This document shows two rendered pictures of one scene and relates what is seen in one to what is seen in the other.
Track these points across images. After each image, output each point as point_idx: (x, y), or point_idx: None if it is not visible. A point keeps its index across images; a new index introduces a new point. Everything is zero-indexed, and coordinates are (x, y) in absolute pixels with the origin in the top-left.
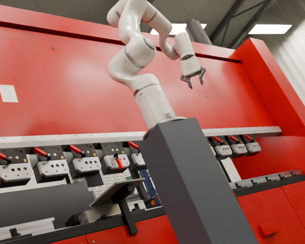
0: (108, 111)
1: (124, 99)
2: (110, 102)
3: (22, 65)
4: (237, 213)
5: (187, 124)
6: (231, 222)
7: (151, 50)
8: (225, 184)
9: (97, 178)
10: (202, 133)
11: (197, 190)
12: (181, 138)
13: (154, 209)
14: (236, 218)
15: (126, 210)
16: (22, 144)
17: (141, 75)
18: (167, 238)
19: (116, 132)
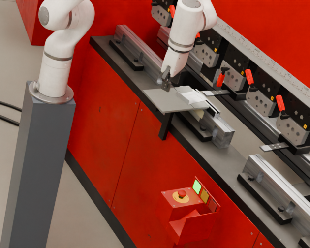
0: (268, 12)
1: (304, 9)
2: (280, 1)
3: None
4: (19, 173)
5: (30, 101)
6: (17, 171)
7: (41, 23)
8: (23, 155)
9: (210, 73)
10: (30, 116)
11: (19, 137)
12: (26, 104)
13: (190, 145)
14: (18, 173)
15: (166, 118)
16: None
17: (48, 36)
18: (181, 173)
19: (255, 45)
